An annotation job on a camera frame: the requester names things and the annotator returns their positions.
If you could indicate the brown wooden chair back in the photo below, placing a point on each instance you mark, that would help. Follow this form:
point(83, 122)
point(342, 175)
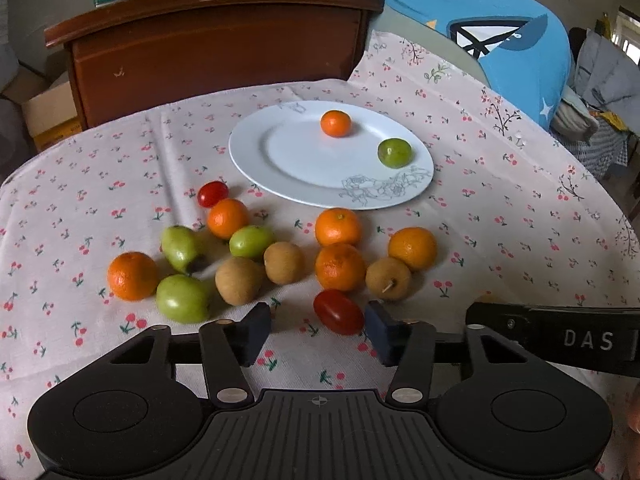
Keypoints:
point(200, 55)

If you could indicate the open cardboard box yellow side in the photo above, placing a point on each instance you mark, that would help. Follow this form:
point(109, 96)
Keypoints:
point(52, 110)

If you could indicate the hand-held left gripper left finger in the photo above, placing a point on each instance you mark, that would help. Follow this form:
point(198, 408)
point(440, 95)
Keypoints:
point(256, 335)

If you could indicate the red cherry tomato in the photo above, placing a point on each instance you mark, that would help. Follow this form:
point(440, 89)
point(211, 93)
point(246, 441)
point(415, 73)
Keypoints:
point(213, 194)
point(338, 311)

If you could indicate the cherry print tablecloth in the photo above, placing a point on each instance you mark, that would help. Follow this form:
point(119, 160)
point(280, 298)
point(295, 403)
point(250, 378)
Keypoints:
point(125, 170)

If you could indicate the orange mandarin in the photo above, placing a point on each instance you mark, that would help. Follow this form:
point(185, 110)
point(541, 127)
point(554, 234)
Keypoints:
point(335, 123)
point(412, 248)
point(133, 276)
point(338, 227)
point(340, 268)
point(228, 218)

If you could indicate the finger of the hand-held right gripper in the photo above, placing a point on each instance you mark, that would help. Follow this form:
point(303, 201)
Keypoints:
point(500, 317)

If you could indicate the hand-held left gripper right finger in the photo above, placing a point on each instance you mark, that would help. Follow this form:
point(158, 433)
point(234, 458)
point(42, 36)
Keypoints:
point(381, 332)

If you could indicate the blue checkered cloth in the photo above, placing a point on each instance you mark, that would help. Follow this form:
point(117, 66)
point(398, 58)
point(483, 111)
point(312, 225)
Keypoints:
point(597, 147)

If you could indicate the brown longan with stem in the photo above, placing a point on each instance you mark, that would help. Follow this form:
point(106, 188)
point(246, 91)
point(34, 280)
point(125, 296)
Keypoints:
point(387, 277)

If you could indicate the green jujube with dark end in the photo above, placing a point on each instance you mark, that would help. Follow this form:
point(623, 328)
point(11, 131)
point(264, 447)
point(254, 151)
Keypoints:
point(180, 247)

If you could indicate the blue cartoon pillow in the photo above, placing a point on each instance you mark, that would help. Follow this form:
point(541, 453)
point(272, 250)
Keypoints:
point(450, 5)

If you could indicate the grey jacket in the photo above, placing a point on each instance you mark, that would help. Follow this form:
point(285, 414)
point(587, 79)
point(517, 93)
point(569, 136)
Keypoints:
point(607, 70)

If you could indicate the white flower print plate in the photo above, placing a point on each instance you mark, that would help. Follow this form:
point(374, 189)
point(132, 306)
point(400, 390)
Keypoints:
point(300, 155)

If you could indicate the brown cardboard box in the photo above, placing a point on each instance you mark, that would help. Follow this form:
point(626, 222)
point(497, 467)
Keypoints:
point(35, 77)

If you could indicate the person's right hand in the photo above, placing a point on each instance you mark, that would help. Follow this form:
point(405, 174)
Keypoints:
point(635, 410)

